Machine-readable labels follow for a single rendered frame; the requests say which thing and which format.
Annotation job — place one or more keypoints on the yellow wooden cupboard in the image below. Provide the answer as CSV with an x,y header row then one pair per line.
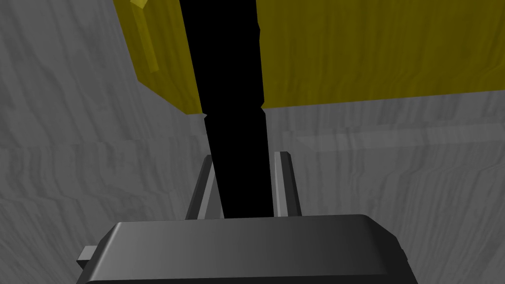
x,y
355,51

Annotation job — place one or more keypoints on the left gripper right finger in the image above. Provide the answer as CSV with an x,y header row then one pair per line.
x,y
285,185

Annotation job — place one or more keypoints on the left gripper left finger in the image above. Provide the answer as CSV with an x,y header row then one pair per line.
x,y
202,197

